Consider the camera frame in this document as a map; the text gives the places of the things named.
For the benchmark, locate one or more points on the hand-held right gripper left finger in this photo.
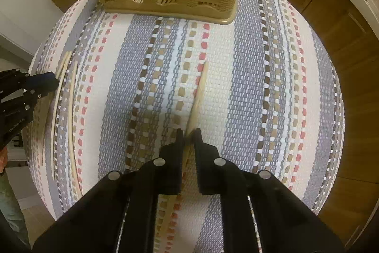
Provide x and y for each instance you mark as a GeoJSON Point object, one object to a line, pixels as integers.
{"type": "Point", "coordinates": [174, 170]}

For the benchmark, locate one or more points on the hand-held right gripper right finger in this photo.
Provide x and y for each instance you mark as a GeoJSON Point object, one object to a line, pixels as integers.
{"type": "Point", "coordinates": [207, 173]}

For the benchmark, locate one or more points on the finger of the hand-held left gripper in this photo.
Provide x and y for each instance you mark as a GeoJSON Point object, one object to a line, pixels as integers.
{"type": "Point", "coordinates": [44, 82]}

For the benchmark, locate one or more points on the wooden chopstick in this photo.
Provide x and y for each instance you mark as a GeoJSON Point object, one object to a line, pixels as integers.
{"type": "Point", "coordinates": [71, 134]}
{"type": "Point", "coordinates": [57, 104]}
{"type": "Point", "coordinates": [200, 96]}

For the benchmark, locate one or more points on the person's left forearm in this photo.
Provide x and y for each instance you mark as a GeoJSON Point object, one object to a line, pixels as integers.
{"type": "Point", "coordinates": [2, 162]}

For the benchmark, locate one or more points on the striped woven table mat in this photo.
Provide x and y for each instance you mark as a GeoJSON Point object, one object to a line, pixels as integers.
{"type": "Point", "coordinates": [251, 93]}

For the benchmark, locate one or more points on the person's trouser leg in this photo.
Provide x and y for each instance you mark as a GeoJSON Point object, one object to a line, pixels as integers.
{"type": "Point", "coordinates": [10, 211]}

